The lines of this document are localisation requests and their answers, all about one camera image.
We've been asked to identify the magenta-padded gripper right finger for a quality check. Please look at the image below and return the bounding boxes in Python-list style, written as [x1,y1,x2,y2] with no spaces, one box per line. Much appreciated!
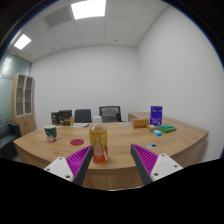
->
[130,143,184,186]

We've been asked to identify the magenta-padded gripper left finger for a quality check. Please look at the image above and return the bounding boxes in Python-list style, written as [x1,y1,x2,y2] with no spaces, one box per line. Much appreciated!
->
[43,144,95,187]

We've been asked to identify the round grey desk grommet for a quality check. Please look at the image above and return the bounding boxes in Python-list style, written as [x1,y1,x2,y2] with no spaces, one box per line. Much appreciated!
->
[145,142,158,150]

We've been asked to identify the flat round red coaster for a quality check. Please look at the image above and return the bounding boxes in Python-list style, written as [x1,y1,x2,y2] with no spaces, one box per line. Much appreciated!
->
[69,138,85,147]

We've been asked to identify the white green red mug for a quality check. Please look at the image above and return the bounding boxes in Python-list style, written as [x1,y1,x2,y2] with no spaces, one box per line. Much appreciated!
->
[44,125,63,143]

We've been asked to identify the small tan box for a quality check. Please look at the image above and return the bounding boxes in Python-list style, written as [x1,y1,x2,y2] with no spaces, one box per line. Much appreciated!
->
[145,124,158,132]

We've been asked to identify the orange drink bottle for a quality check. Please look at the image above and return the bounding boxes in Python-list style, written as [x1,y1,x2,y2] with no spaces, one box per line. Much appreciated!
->
[89,115,109,164]

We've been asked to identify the green cloth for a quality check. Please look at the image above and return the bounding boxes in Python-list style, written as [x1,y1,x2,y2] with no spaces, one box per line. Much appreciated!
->
[156,123,178,134]

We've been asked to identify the flat leaflet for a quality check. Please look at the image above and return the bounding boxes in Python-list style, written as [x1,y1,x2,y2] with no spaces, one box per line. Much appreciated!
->
[70,122,90,129]

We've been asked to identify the brown cardboard box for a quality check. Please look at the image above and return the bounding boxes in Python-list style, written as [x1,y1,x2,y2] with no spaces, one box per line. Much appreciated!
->
[131,118,150,130]

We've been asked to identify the small yellow box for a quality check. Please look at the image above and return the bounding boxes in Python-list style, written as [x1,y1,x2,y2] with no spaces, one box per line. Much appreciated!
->
[62,115,75,127]

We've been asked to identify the purple upright box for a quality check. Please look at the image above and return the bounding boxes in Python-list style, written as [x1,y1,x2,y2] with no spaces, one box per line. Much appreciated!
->
[149,105,164,127]

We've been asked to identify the dark brown box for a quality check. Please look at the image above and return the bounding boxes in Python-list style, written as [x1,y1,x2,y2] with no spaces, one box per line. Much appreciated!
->
[50,111,60,126]

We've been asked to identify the black box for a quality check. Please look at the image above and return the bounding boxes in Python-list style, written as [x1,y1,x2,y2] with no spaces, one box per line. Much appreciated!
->
[58,109,73,123]

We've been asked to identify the grey mesh office chair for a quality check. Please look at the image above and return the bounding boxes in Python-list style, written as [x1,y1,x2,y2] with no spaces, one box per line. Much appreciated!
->
[98,105,123,123]

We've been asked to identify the dark sofa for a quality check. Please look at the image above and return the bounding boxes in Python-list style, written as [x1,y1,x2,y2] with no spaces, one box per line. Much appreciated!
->
[0,121,22,160]

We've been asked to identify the wooden glass-door cabinet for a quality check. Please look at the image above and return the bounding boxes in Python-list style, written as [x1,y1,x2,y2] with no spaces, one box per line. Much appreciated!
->
[10,72,37,137]

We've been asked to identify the rectangular ceiling light panel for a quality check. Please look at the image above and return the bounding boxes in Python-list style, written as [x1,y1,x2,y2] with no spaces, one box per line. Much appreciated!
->
[70,0,108,21]
[13,33,33,51]

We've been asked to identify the ceiling air vent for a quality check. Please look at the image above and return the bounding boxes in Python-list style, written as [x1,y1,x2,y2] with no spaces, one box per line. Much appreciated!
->
[43,6,73,29]

